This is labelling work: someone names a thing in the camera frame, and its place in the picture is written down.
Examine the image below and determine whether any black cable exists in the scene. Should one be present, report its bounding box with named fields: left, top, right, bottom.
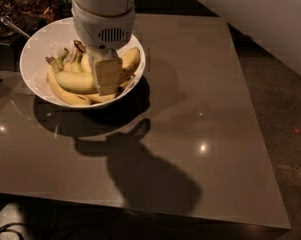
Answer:
left=0, top=222, right=34, bottom=240

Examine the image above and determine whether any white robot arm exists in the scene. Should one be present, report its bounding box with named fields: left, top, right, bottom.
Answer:
left=72, top=0, right=301, bottom=76

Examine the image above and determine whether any dark snack container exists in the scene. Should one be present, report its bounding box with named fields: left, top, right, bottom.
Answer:
left=17, top=0, right=71, bottom=24

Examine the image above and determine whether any white bowl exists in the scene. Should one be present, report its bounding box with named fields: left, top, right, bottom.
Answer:
left=20, top=18, right=145, bottom=109

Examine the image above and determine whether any metal spoon handle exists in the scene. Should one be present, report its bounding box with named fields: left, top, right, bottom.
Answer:
left=0, top=16, right=30, bottom=39

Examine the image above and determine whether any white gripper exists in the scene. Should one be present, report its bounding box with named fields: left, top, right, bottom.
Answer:
left=72, top=0, right=135, bottom=96

